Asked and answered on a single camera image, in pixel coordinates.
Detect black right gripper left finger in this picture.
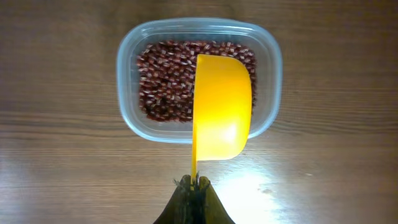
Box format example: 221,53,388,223
154,175,194,224

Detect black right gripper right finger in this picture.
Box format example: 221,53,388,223
193,176,234,224

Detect yellow plastic measuring scoop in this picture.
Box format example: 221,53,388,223
191,54,252,181

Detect red adzuki beans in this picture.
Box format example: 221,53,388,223
136,40,257,122

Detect clear plastic food container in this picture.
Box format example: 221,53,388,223
116,17,282,144

